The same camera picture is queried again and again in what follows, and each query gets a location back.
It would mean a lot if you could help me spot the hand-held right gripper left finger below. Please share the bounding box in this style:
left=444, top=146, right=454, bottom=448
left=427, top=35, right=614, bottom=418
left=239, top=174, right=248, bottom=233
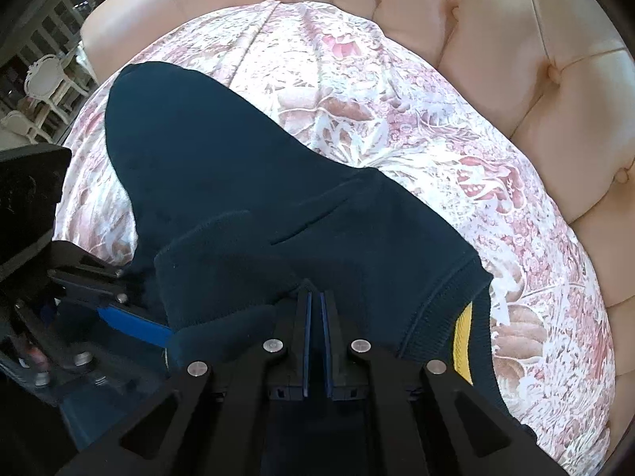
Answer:
left=54, top=280, right=314, bottom=476

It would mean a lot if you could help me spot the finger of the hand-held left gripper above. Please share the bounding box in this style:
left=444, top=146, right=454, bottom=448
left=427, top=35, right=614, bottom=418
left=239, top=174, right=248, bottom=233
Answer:
left=48, top=264, right=129, bottom=307
left=96, top=306, right=173, bottom=347

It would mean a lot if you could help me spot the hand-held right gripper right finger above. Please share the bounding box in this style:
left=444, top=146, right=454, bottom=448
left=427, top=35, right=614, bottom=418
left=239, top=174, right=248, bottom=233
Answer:
left=320, top=290, right=566, bottom=476

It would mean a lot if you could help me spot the dark blue sweatshirt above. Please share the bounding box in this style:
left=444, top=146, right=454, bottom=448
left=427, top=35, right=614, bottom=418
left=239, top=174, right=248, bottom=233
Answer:
left=105, top=62, right=539, bottom=476

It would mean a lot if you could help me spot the white carved chair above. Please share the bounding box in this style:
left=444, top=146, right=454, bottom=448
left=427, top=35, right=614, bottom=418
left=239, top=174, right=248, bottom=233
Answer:
left=0, top=109, right=55, bottom=144
left=22, top=52, right=81, bottom=121

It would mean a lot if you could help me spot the pink floral blanket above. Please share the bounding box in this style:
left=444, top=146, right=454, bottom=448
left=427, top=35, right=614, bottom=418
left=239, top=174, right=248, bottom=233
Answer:
left=52, top=0, right=618, bottom=476

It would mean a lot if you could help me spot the tufted beige leather sofa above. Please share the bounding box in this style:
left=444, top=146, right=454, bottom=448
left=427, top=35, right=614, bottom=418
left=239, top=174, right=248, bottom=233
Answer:
left=79, top=0, right=635, bottom=437

